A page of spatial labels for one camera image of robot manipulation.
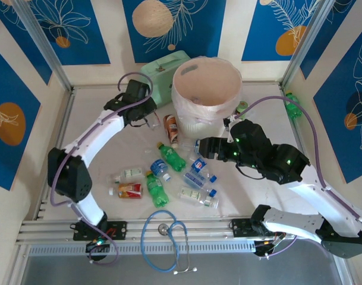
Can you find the green supplement bottle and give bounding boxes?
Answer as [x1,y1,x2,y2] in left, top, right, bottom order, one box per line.
[235,100,249,116]

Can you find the mint green carry case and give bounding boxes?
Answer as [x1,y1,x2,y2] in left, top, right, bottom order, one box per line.
[140,50,193,109]

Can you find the thin black left gripper cable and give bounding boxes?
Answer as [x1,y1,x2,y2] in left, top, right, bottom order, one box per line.
[129,118,150,129]

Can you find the clear bottle green white label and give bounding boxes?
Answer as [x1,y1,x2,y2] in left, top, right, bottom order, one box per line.
[177,186,220,210]
[106,167,146,184]

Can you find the white ribbed plastic bin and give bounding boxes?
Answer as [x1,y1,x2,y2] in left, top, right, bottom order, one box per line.
[171,58,243,141]

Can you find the aluminium side rail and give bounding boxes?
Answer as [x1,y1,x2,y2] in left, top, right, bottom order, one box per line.
[280,84,324,214]

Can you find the large green soda bottle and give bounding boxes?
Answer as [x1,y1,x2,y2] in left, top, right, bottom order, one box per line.
[284,91,303,120]

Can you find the green bottle yellow cap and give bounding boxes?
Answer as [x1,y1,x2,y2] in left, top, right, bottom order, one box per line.
[156,141,188,173]

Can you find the thin black right gripper cable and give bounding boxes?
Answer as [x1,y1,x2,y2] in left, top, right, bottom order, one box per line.
[234,164,266,181]

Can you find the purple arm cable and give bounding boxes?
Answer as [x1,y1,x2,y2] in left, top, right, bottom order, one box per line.
[49,72,154,267]
[228,95,362,261]

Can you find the brown label drink bottle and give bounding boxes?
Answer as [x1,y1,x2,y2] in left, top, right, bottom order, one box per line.
[163,114,181,149]

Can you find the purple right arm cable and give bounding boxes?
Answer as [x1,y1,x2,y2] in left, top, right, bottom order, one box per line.
[228,95,362,261]

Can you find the clear bottle blue cap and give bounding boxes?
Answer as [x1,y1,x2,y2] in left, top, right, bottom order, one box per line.
[182,171,219,197]

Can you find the red label drink bottle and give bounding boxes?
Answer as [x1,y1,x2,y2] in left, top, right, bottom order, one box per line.
[108,182,144,200]

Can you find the slotted grey cable duct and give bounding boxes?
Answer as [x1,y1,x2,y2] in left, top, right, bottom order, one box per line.
[27,240,257,257]

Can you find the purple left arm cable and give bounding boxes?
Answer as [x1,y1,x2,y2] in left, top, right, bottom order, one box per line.
[49,72,154,267]

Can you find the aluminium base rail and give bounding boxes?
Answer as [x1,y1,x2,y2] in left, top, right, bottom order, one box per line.
[15,215,341,246]

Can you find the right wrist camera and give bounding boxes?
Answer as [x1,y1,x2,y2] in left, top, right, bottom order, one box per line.
[224,114,240,129]

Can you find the blue stethoscope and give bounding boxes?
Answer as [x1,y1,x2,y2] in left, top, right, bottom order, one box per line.
[140,210,199,276]

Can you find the small clear plastic bottle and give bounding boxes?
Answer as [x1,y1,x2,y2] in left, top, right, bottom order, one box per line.
[147,116,161,132]

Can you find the aluminium back rail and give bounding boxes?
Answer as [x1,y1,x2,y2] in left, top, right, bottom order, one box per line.
[70,82,285,91]

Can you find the aluminium frame post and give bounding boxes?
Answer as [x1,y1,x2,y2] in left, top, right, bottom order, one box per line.
[12,0,74,91]
[281,0,338,90]

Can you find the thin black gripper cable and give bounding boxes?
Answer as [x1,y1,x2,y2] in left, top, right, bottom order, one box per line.
[129,118,150,129]
[234,164,266,181]

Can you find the clear bottle Pepsi label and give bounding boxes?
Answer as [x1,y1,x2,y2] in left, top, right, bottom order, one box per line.
[188,157,219,183]

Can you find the small blue label bottle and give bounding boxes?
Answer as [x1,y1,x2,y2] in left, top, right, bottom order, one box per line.
[150,159,172,182]

